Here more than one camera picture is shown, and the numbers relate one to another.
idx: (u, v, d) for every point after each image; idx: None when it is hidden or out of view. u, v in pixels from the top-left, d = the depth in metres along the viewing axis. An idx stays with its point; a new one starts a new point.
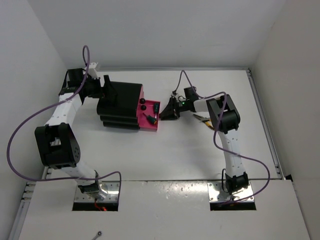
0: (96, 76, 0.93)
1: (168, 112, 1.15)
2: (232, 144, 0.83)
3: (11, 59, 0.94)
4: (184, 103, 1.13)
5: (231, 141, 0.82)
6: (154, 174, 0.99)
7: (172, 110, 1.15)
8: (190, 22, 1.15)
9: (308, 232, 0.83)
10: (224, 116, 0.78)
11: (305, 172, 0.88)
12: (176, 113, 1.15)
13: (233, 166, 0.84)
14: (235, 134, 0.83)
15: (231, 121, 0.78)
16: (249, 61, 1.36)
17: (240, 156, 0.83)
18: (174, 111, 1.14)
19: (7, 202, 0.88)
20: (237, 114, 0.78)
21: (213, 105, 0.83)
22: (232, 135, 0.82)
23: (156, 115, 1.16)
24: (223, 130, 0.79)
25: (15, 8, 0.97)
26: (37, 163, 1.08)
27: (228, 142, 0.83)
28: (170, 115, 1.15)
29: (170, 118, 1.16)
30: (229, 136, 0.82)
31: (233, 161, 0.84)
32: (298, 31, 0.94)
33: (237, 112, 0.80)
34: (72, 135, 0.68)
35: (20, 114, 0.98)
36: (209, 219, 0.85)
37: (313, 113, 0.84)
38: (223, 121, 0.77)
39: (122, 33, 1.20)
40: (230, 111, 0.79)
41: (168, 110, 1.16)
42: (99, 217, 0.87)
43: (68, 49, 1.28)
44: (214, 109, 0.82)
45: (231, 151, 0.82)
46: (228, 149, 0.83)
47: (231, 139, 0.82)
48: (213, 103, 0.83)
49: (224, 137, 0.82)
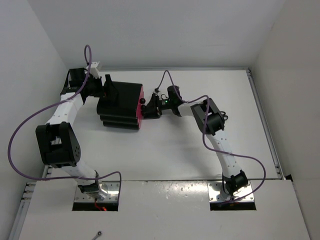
0: (98, 76, 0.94)
1: (151, 110, 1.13)
2: (222, 143, 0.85)
3: (11, 59, 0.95)
4: (167, 101, 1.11)
5: (221, 141, 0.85)
6: (154, 174, 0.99)
7: (154, 108, 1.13)
8: (189, 22, 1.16)
9: (309, 232, 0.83)
10: (209, 119, 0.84)
11: (305, 172, 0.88)
12: (159, 111, 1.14)
13: (229, 166, 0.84)
14: (223, 134, 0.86)
15: (216, 123, 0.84)
16: (250, 60, 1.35)
17: (232, 154, 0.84)
18: (158, 109, 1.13)
19: (7, 202, 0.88)
20: (220, 116, 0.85)
21: (198, 110, 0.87)
22: (221, 135, 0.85)
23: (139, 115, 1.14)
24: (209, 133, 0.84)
25: (15, 9, 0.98)
26: (37, 163, 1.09)
27: (218, 143, 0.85)
28: (153, 113, 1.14)
29: (152, 116, 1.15)
30: (218, 137, 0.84)
31: (227, 161, 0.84)
32: (298, 30, 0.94)
33: (221, 114, 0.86)
34: (73, 134, 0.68)
35: (20, 113, 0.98)
36: (209, 219, 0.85)
37: (313, 112, 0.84)
38: (209, 124, 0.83)
39: (122, 33, 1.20)
40: (214, 114, 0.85)
41: (151, 107, 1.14)
42: (99, 217, 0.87)
43: (68, 49, 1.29)
44: (198, 114, 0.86)
45: (223, 151, 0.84)
46: (219, 149, 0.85)
47: (220, 139, 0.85)
48: (197, 108, 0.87)
49: (213, 139, 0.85)
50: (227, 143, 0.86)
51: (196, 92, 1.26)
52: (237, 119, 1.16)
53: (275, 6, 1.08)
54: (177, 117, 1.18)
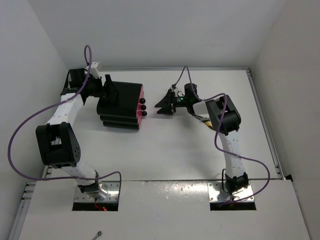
0: (98, 76, 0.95)
1: (165, 106, 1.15)
2: (233, 144, 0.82)
3: (11, 59, 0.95)
4: (182, 99, 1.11)
5: (232, 142, 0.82)
6: (154, 174, 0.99)
7: (169, 105, 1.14)
8: (190, 21, 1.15)
9: (308, 232, 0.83)
10: (225, 117, 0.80)
11: (305, 172, 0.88)
12: (173, 108, 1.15)
13: (234, 167, 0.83)
14: (236, 135, 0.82)
15: (231, 122, 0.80)
16: (249, 61, 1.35)
17: (240, 157, 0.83)
18: (172, 106, 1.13)
19: (6, 202, 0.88)
20: (237, 115, 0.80)
21: (213, 107, 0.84)
22: (233, 136, 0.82)
23: (140, 115, 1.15)
24: (223, 132, 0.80)
25: (15, 8, 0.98)
26: (37, 163, 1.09)
27: (228, 144, 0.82)
28: (167, 109, 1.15)
29: (166, 112, 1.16)
30: (230, 138, 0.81)
31: (234, 162, 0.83)
32: (298, 30, 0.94)
33: (237, 113, 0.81)
34: (73, 134, 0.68)
35: (20, 113, 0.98)
36: (209, 218, 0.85)
37: (313, 112, 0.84)
38: (224, 123, 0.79)
39: (122, 33, 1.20)
40: (230, 113, 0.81)
41: (166, 103, 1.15)
42: (99, 217, 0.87)
43: (68, 49, 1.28)
44: (214, 111, 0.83)
45: (232, 152, 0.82)
46: (229, 150, 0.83)
47: (232, 140, 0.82)
48: (213, 105, 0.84)
49: (225, 139, 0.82)
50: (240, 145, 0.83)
51: (196, 92, 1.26)
52: None
53: (275, 6, 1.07)
54: (177, 117, 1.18)
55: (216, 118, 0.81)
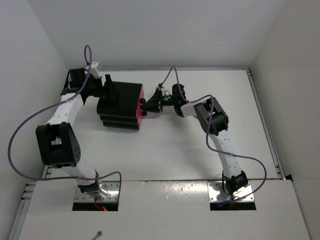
0: (98, 76, 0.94)
1: (152, 104, 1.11)
2: (225, 144, 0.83)
3: (11, 59, 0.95)
4: (170, 97, 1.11)
5: (224, 142, 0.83)
6: (154, 174, 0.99)
7: (156, 103, 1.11)
8: (189, 22, 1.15)
9: (308, 232, 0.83)
10: (213, 119, 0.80)
11: (305, 172, 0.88)
12: (160, 106, 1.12)
13: (230, 166, 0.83)
14: (226, 134, 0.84)
15: (220, 123, 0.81)
16: (250, 61, 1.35)
17: (235, 155, 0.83)
18: (159, 104, 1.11)
19: (6, 202, 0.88)
20: (225, 115, 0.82)
21: (201, 109, 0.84)
22: (224, 136, 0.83)
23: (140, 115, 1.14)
24: (212, 133, 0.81)
25: (15, 9, 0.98)
26: (37, 163, 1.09)
27: (220, 143, 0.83)
28: (154, 107, 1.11)
29: (152, 110, 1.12)
30: (221, 137, 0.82)
31: (228, 162, 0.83)
32: (298, 31, 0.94)
33: (225, 113, 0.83)
34: (73, 134, 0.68)
35: (20, 113, 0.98)
36: (209, 218, 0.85)
37: (313, 112, 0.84)
38: (213, 124, 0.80)
39: (121, 33, 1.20)
40: (218, 114, 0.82)
41: (153, 101, 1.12)
42: (100, 217, 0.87)
43: (68, 49, 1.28)
44: (201, 114, 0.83)
45: (225, 152, 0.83)
46: (222, 150, 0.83)
47: (223, 139, 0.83)
48: (200, 107, 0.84)
49: (216, 139, 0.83)
50: (230, 143, 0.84)
51: (196, 93, 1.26)
52: (237, 119, 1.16)
53: (275, 6, 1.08)
54: (177, 117, 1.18)
55: (204, 120, 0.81)
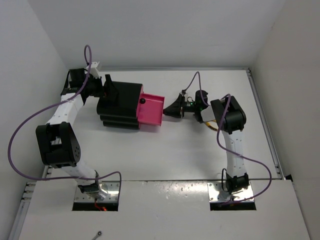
0: (98, 76, 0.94)
1: (174, 109, 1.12)
2: (236, 144, 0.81)
3: (11, 59, 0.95)
4: (192, 104, 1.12)
5: (235, 142, 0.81)
6: (154, 175, 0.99)
7: (178, 108, 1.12)
8: (190, 22, 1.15)
9: (308, 232, 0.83)
10: (229, 116, 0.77)
11: (305, 172, 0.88)
12: (181, 112, 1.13)
13: (235, 166, 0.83)
14: (239, 134, 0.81)
15: (236, 121, 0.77)
16: (249, 61, 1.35)
17: (242, 157, 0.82)
18: (181, 109, 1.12)
19: (6, 202, 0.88)
20: (243, 114, 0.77)
21: (217, 105, 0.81)
22: (236, 136, 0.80)
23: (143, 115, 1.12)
24: (226, 130, 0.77)
25: (15, 9, 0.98)
26: (37, 164, 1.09)
27: (231, 143, 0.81)
28: (176, 112, 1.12)
29: (174, 115, 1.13)
30: (233, 137, 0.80)
31: (236, 162, 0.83)
32: (298, 31, 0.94)
33: (243, 112, 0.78)
34: (73, 134, 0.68)
35: (20, 113, 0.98)
36: (209, 218, 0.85)
37: (314, 112, 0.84)
38: (228, 121, 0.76)
39: (122, 33, 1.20)
40: (235, 112, 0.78)
41: (175, 107, 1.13)
42: (99, 217, 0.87)
43: (68, 49, 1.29)
44: (217, 108, 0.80)
45: (235, 152, 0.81)
46: (231, 149, 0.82)
47: (235, 139, 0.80)
48: (217, 103, 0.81)
49: (228, 138, 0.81)
50: (241, 144, 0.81)
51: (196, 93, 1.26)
52: None
53: (275, 6, 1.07)
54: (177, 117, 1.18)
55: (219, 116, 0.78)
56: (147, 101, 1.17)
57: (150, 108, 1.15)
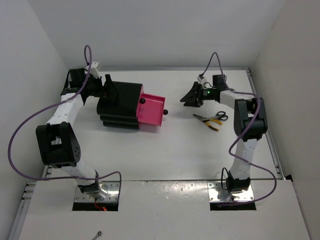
0: (98, 76, 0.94)
1: (191, 100, 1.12)
2: (247, 152, 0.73)
3: (11, 59, 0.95)
4: (209, 92, 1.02)
5: (247, 149, 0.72)
6: (154, 174, 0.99)
7: (194, 99, 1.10)
8: (190, 21, 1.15)
9: (308, 232, 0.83)
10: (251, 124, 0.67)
11: (305, 172, 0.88)
12: (199, 102, 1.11)
13: (239, 170, 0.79)
14: (254, 143, 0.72)
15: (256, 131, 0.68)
16: (249, 60, 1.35)
17: (249, 165, 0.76)
18: (197, 100, 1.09)
19: (6, 202, 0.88)
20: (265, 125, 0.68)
21: (242, 107, 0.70)
22: (251, 144, 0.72)
23: (143, 116, 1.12)
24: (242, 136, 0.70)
25: (15, 9, 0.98)
26: (37, 164, 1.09)
27: (243, 150, 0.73)
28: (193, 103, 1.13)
29: (193, 104, 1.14)
30: (247, 144, 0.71)
31: (242, 167, 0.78)
32: (298, 31, 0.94)
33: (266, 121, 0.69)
34: (73, 134, 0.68)
35: (20, 113, 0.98)
36: (209, 218, 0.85)
37: (314, 112, 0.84)
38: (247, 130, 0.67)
39: (122, 34, 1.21)
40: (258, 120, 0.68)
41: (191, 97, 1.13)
42: (99, 216, 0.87)
43: (68, 49, 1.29)
44: (240, 110, 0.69)
45: (244, 159, 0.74)
46: (241, 155, 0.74)
47: (248, 147, 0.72)
48: (242, 105, 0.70)
49: (241, 144, 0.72)
50: (253, 152, 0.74)
51: None
52: None
53: (275, 6, 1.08)
54: (177, 117, 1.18)
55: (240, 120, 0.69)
56: (147, 102, 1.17)
57: (150, 109, 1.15)
